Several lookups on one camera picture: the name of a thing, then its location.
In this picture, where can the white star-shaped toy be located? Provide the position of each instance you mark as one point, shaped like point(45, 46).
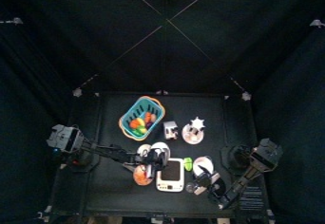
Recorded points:
point(196, 123)

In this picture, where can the peach toy fruit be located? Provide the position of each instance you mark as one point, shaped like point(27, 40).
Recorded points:
point(150, 117)

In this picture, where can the orange toy plate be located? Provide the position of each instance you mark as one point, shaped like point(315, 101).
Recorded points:
point(140, 177)

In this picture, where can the yellow green toy fruit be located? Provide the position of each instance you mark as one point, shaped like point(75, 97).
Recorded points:
point(140, 127)

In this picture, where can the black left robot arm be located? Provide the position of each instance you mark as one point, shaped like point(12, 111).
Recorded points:
point(101, 149)

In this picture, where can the small white toy appliance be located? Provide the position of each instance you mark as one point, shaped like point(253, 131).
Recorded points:
point(170, 130)

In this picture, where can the green toy piece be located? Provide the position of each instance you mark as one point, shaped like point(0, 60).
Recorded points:
point(187, 164)

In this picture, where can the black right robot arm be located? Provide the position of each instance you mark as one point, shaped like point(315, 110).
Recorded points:
point(249, 174)

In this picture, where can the small silver disc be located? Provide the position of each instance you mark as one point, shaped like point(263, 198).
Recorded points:
point(190, 188)

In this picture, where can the grey frame clamp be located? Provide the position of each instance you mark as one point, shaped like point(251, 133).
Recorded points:
point(15, 21)
point(317, 23)
point(76, 92)
point(160, 92)
point(246, 96)

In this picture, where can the white toy kettle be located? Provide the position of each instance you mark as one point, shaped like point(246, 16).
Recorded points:
point(160, 146)

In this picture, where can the orange toy fruit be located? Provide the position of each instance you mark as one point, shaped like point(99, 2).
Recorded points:
point(135, 124)

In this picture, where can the white round toy lid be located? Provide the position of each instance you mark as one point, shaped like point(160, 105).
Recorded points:
point(143, 148)

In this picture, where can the white toy pan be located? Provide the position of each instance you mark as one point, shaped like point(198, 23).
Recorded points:
point(204, 163)

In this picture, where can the pink white plate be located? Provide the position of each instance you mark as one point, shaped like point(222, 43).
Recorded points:
point(191, 136)

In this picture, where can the teal basket with orange rim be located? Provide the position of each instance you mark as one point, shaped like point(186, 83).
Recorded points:
point(128, 123)

